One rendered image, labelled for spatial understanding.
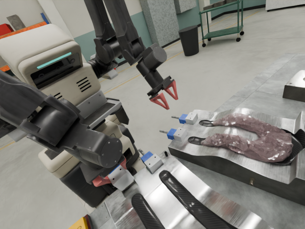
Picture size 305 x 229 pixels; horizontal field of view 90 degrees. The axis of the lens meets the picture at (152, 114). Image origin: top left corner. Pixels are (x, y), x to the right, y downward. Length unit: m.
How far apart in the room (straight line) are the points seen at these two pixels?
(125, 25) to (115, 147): 0.41
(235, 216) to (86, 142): 0.34
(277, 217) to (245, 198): 0.08
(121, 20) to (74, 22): 5.14
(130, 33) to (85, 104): 0.34
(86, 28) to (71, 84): 5.07
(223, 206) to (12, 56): 0.70
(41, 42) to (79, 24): 5.08
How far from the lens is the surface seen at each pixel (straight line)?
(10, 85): 0.31
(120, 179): 0.48
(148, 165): 0.54
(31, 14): 5.69
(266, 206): 0.58
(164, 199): 0.50
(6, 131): 0.69
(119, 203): 0.55
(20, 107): 0.31
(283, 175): 0.55
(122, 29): 0.58
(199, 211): 0.47
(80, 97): 0.72
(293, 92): 0.92
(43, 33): 0.69
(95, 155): 0.29
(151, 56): 0.53
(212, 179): 0.61
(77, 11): 5.75
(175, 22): 6.49
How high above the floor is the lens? 1.32
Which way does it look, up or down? 33 degrees down
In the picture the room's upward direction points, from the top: 21 degrees counter-clockwise
